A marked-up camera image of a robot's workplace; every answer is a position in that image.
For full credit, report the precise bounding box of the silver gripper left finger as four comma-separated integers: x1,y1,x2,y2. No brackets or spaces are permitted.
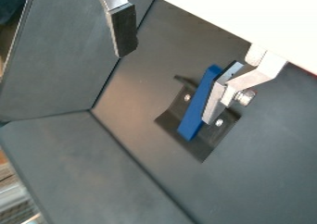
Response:
99,0,138,57

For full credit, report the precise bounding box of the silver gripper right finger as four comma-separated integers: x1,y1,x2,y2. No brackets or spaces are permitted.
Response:
202,44,288,124

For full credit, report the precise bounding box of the blue rectangular block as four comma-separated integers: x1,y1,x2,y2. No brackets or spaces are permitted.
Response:
177,65,222,141

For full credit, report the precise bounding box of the black curved fixture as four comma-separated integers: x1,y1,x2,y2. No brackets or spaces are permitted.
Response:
154,74,242,164

